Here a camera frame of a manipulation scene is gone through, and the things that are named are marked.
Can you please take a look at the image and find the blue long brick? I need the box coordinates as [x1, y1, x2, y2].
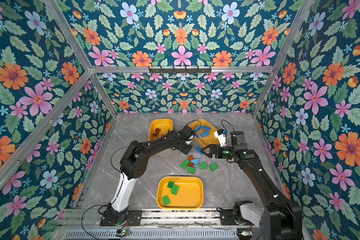
[200, 131, 210, 138]
[202, 126, 211, 132]
[194, 124, 202, 133]

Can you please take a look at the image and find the green cube brick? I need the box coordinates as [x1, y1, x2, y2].
[200, 163, 208, 170]
[209, 164, 218, 172]

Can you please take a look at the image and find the light blue slope brick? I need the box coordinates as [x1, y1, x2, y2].
[191, 159, 200, 167]

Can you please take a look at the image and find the green long brick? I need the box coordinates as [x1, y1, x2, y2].
[181, 160, 190, 170]

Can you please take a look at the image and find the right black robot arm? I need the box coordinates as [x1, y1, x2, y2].
[201, 129, 303, 240]

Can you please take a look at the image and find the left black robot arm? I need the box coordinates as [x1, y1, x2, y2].
[103, 125, 196, 225]

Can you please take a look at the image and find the yellow bin back right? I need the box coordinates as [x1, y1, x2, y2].
[189, 119, 219, 148]

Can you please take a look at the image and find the yellow bin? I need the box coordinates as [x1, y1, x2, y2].
[189, 119, 219, 148]
[149, 119, 173, 141]
[156, 176, 204, 210]

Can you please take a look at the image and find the yellow bin back left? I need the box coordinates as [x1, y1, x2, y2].
[149, 119, 173, 141]

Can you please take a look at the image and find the yellow bin front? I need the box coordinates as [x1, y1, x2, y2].
[156, 176, 204, 210]

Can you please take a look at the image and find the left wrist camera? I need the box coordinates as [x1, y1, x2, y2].
[180, 125, 195, 141]

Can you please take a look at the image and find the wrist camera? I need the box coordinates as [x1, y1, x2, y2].
[214, 129, 227, 147]
[180, 125, 195, 141]

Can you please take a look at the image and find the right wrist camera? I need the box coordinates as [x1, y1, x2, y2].
[214, 129, 227, 147]

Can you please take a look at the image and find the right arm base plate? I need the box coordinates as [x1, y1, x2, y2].
[217, 208, 253, 226]

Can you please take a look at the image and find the black hook rail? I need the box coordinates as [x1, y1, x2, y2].
[148, 67, 212, 74]

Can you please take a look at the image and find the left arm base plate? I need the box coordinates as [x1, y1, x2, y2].
[100, 209, 143, 227]

